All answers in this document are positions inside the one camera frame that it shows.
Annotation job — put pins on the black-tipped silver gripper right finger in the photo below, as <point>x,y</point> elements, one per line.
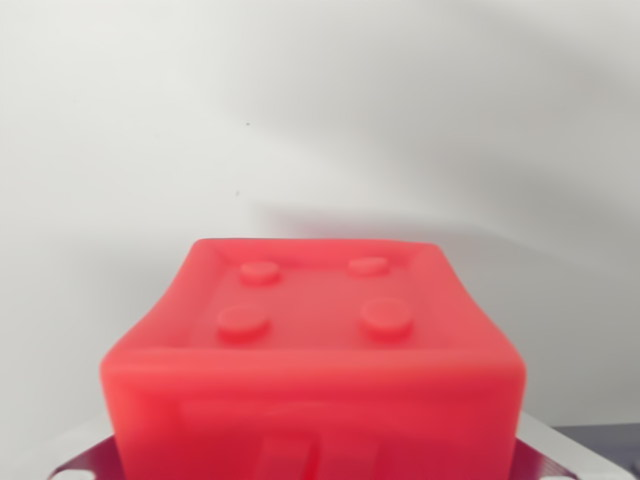
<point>550,455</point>

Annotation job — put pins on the black-tipped silver gripper left finger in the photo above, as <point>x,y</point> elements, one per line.
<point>95,457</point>

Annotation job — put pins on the red plastic cube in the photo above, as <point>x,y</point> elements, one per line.
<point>310,380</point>

